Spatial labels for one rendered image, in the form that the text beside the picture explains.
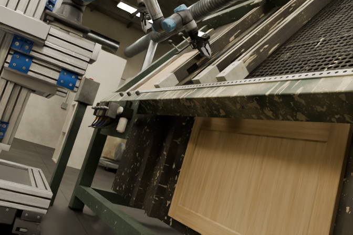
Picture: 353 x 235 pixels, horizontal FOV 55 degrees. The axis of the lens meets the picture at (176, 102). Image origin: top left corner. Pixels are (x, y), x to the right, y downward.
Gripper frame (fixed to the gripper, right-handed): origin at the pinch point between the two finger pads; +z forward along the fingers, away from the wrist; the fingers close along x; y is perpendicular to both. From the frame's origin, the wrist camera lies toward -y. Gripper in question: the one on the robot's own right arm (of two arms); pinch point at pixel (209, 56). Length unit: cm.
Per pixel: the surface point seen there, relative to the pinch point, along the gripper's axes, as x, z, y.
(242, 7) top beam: -72, -7, 32
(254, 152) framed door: 48, 29, -63
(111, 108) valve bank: 62, -5, 28
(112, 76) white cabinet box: -76, 17, 399
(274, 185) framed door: 57, 36, -77
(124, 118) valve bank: 63, 1, 14
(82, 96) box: 61, -17, 75
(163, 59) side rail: -14, -3, 81
